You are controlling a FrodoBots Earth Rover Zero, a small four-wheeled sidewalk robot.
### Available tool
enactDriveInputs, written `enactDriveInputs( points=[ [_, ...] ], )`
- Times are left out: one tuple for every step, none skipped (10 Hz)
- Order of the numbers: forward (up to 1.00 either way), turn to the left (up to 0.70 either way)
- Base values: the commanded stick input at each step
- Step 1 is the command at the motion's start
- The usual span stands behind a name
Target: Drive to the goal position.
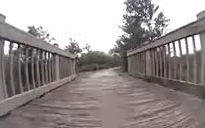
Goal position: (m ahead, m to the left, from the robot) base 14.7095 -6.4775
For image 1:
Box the wooden plank bridge deck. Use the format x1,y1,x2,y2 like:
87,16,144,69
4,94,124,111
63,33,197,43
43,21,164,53
0,67,205,128

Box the green bushes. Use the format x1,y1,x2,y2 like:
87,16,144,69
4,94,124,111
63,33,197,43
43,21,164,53
75,50,124,73

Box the tall dark tree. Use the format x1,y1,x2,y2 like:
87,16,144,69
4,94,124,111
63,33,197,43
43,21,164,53
108,0,172,72

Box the group of trees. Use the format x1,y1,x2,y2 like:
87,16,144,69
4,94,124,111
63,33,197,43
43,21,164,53
26,24,93,58

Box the weathered wooden bridge railing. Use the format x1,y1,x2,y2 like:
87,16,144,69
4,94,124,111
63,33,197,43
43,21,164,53
0,11,78,122
126,9,205,102

